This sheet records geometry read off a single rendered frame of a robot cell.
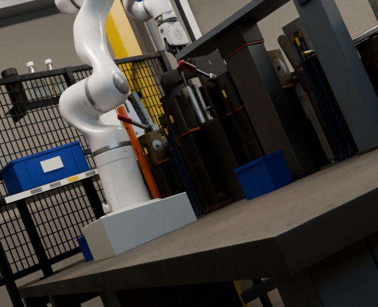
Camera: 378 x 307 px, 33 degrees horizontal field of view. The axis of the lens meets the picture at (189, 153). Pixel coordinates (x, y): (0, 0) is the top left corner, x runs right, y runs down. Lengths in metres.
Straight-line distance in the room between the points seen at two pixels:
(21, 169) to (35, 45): 2.12
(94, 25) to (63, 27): 2.60
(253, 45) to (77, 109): 0.56
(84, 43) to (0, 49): 2.53
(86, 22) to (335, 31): 0.80
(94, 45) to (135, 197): 0.48
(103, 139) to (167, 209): 0.28
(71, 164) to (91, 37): 0.74
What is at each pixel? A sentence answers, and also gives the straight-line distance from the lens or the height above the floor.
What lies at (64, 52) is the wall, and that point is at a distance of 4.52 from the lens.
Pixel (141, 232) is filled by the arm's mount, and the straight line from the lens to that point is 1.72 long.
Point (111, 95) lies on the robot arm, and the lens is 1.83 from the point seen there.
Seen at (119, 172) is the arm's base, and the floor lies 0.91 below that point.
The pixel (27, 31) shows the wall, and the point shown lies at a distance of 4.54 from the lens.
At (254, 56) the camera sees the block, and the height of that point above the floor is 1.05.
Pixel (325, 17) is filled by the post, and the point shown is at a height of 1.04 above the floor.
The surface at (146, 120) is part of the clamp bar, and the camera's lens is 2.37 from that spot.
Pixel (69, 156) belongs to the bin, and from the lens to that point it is 2.56.
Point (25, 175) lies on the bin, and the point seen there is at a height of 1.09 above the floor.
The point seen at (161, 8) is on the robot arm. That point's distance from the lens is 2.45.
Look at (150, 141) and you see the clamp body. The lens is 2.32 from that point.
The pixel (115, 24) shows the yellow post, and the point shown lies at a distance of 3.32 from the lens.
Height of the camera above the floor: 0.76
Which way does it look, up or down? 4 degrees up
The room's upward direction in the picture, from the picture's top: 23 degrees counter-clockwise
